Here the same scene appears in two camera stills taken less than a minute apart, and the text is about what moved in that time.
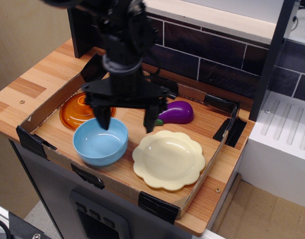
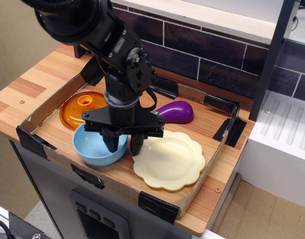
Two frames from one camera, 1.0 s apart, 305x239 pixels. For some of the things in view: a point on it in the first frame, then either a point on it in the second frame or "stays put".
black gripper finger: [103, 115] to [111, 139]
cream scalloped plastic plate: [166, 161] stays put
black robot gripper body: [125, 89] to [123, 114]
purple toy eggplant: [177, 112] stays put
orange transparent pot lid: [75, 109] stays put
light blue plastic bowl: [96, 146] stays put
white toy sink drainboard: [278, 156] stays put
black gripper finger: [151, 113] to [136, 143]
